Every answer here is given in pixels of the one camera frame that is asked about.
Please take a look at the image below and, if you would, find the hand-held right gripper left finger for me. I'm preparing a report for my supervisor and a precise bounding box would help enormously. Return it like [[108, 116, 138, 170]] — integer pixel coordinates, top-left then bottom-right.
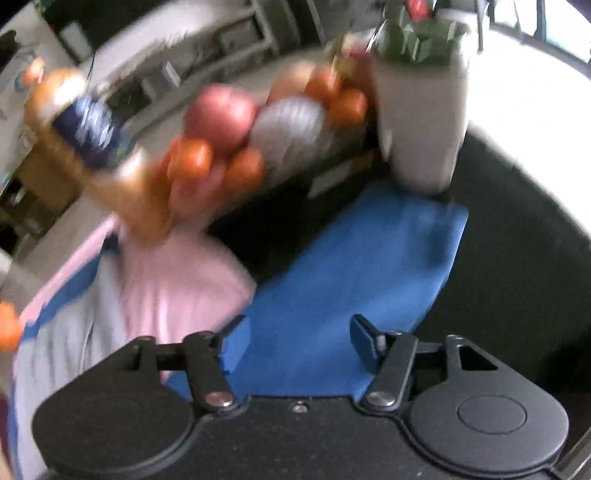
[[122, 315, 252, 414]]

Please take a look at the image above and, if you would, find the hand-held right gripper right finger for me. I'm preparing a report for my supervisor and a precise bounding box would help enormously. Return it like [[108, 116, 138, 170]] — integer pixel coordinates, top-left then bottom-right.
[[349, 314, 499, 412]]

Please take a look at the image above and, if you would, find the blue and light grey knitted garment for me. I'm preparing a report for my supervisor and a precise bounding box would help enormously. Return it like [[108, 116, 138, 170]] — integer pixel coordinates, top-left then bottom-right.
[[7, 182, 469, 480]]

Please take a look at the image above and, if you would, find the pink blanket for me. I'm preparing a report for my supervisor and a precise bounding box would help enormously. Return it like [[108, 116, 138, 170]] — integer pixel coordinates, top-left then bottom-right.
[[16, 217, 257, 384]]

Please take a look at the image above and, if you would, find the dark fruit box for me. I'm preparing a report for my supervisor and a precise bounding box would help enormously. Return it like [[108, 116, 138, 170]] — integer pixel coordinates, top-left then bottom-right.
[[208, 122, 386, 232]]

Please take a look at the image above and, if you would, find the orange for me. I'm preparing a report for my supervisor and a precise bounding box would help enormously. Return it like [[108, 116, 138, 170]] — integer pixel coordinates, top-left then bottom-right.
[[305, 69, 343, 105], [167, 138, 214, 182], [225, 148, 267, 191], [328, 88, 370, 128]]

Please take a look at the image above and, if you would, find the orange plush toy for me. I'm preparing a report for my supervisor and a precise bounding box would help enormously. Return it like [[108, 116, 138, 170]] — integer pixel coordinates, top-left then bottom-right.
[[23, 67, 175, 246]]

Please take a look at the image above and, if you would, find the white foam-netted fruit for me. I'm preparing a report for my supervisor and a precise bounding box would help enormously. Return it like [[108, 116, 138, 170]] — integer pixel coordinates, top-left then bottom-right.
[[252, 97, 327, 185]]

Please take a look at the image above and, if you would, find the white vase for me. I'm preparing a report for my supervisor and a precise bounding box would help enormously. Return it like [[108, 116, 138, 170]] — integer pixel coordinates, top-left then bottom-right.
[[372, 9, 472, 195]]

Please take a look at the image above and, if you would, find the red apple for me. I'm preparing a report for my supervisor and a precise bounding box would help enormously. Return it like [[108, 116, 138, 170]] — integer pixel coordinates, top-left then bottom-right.
[[185, 88, 259, 155]]

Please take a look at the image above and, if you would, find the orange round pillow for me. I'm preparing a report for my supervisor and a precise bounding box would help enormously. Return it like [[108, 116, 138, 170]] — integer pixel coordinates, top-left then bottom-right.
[[0, 302, 24, 352]]

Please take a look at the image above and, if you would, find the pale yellow round fruit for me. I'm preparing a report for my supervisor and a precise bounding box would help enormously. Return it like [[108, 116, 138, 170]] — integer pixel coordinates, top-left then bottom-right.
[[270, 62, 319, 103]]

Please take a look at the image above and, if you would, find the white open shelf unit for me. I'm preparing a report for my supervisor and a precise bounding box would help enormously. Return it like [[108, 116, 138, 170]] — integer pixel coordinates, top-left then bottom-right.
[[92, 0, 287, 121]]

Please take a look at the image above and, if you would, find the green plant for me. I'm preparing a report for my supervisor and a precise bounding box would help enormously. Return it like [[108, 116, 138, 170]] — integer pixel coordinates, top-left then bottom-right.
[[369, 0, 468, 66]]

